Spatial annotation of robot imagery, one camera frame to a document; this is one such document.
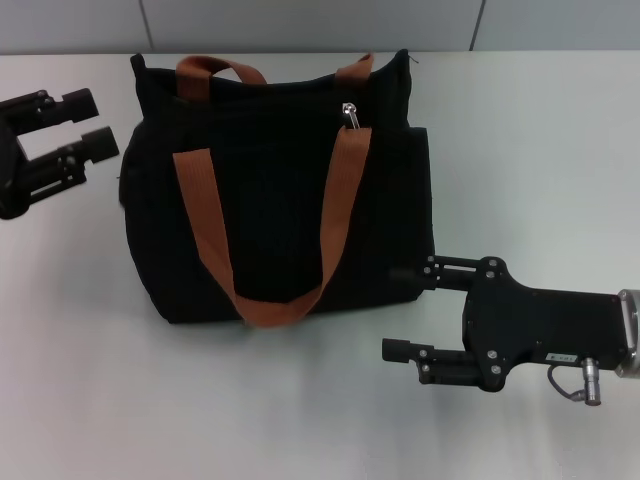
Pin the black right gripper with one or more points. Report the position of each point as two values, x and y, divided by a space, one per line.
540 325

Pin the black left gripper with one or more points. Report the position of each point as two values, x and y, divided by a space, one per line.
7 170

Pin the silver zipper pull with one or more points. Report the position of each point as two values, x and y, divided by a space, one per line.
350 115

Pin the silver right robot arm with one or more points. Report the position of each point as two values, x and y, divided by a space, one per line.
632 330

